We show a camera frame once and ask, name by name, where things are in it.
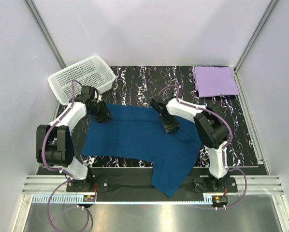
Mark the folded purple t shirt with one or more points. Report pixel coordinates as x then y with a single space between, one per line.
214 81

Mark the aluminium frame post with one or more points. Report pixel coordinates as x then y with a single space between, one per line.
259 28
45 32

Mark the white slotted cable duct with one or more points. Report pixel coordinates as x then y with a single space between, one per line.
102 198

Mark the left aluminium frame post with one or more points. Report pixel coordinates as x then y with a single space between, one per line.
45 32

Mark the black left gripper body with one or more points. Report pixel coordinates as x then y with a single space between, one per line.
100 112

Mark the aluminium front rail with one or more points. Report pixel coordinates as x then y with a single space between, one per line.
254 184

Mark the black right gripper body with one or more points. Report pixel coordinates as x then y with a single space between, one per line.
169 123

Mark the blue t shirt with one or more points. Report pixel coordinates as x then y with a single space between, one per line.
137 133

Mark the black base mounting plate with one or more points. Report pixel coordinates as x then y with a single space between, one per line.
187 189

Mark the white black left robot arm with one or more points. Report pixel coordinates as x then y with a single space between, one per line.
54 147

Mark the white plastic mesh basket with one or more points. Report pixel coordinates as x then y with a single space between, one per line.
92 71

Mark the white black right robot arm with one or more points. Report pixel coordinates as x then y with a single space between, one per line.
212 129

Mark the right aluminium frame post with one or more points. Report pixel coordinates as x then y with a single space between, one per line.
259 28

